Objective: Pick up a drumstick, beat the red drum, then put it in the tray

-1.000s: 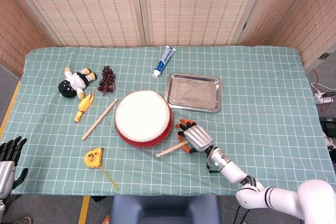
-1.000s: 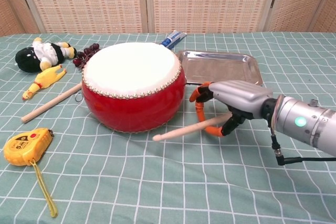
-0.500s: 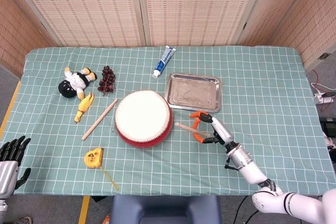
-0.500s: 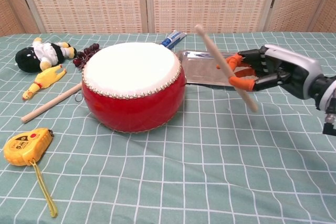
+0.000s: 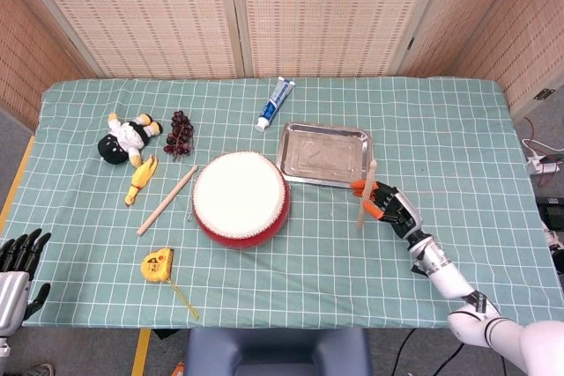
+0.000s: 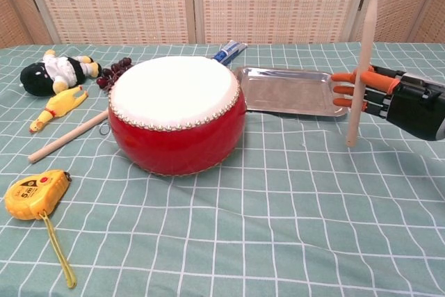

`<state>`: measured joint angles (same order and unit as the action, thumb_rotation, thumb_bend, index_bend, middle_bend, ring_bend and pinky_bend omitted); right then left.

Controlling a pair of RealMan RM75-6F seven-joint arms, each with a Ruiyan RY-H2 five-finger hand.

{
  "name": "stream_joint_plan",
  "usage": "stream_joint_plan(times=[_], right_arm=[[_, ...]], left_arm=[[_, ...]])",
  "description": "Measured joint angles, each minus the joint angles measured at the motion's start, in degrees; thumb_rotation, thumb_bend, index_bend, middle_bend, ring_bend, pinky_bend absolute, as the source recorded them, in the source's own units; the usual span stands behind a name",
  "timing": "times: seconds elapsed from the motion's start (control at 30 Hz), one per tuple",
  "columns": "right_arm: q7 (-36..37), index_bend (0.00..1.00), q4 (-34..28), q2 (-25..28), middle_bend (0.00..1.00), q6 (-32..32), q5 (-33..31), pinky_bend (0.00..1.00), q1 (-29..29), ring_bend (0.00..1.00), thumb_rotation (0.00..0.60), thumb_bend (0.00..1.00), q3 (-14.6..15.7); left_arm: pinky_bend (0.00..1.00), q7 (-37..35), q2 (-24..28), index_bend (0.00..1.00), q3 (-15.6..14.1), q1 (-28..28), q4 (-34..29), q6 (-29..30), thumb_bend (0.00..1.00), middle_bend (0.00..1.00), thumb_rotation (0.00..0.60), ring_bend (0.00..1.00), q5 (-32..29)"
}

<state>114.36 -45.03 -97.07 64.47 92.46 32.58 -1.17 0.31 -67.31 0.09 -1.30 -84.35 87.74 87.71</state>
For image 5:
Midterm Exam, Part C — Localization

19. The wooden drumstick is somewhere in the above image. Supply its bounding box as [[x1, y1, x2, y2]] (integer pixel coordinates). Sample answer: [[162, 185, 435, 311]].
[[136, 165, 199, 237], [356, 160, 379, 232]]

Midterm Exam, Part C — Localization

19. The black device box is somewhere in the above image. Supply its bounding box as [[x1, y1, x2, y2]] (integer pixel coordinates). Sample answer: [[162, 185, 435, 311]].
[[536, 197, 564, 231]]

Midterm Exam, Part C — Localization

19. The blue white toothpaste tube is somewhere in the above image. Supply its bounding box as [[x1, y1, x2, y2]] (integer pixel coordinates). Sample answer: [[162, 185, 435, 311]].
[[254, 77, 296, 133]]

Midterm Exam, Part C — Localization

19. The stainless steel tray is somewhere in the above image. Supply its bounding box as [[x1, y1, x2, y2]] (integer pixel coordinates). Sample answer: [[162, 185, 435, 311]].
[[276, 122, 373, 188]]

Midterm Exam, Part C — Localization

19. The white power strip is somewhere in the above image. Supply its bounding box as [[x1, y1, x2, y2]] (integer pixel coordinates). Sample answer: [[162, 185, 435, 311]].
[[526, 153, 559, 174]]

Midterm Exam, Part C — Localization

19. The red drum white skin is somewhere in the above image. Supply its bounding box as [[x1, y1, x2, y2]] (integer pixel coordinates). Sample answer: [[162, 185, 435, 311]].
[[191, 151, 292, 249]]

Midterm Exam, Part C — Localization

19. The grey shoe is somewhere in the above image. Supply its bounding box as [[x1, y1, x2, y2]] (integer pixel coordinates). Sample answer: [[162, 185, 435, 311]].
[[24, 362, 56, 376]]

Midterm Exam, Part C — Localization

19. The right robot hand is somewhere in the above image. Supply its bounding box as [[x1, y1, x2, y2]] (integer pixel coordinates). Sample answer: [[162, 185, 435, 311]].
[[351, 179, 423, 240]]

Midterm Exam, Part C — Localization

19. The yellow tape measure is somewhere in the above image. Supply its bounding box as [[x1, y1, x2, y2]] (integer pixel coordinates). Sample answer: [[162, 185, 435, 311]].
[[140, 247, 200, 321]]

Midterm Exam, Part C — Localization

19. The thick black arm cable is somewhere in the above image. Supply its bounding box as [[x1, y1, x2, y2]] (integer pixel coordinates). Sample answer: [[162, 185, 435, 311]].
[[434, 340, 468, 376]]

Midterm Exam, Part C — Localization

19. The red cable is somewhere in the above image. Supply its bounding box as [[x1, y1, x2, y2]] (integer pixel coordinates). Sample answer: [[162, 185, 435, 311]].
[[523, 116, 541, 153]]

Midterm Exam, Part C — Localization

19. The blue robot base seat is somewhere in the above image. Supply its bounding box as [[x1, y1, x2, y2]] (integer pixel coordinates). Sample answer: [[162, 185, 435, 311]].
[[184, 327, 373, 376]]

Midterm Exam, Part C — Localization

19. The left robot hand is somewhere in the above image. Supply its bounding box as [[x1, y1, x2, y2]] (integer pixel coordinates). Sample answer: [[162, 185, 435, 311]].
[[0, 228, 53, 337]]

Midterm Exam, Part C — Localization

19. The black white plush doll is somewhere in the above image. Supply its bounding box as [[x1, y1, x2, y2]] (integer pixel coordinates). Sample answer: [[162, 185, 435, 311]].
[[97, 112, 164, 168]]

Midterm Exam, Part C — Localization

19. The woven bamboo folding screen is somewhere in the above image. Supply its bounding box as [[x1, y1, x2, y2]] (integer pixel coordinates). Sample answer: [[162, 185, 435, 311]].
[[0, 0, 564, 130]]

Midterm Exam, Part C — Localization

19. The green checked tablecloth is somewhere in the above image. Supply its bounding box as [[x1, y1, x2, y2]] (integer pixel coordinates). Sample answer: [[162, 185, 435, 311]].
[[20, 76, 564, 331]]

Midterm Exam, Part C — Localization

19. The yellow rubber chicken toy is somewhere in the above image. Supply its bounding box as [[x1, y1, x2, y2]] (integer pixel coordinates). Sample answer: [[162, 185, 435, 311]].
[[123, 154, 159, 207]]

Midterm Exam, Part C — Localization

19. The dark red grape bunch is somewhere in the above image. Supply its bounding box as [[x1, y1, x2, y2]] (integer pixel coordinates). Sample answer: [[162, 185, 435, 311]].
[[163, 110, 195, 162]]

